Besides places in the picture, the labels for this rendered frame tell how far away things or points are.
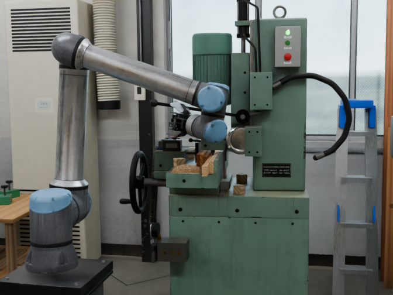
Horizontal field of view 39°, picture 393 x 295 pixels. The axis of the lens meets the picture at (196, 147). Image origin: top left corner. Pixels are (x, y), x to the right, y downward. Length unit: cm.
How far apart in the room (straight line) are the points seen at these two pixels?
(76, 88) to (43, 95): 169
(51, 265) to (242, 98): 103
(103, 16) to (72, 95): 171
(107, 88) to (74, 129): 164
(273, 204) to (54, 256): 88
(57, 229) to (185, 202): 56
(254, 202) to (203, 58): 64
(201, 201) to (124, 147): 174
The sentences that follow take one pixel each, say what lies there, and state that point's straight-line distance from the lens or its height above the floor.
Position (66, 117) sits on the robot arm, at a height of 113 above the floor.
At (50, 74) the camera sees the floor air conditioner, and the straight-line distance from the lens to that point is 382.
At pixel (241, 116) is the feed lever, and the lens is 229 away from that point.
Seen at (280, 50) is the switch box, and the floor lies 139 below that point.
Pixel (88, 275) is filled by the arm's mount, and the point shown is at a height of 60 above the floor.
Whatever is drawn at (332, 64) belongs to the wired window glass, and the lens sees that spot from 380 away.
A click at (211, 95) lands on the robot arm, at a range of 190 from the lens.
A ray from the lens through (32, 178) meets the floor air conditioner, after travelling 394.
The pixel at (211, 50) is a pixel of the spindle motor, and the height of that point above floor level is 140.
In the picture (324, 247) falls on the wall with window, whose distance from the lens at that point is 390.
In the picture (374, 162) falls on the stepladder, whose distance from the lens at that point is 312.
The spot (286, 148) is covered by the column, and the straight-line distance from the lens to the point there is 236.
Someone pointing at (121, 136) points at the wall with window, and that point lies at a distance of 396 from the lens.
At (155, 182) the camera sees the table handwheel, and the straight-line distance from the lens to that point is 253.
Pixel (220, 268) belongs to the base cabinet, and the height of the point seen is 49.
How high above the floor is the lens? 127
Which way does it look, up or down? 7 degrees down
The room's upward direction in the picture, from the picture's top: 1 degrees counter-clockwise
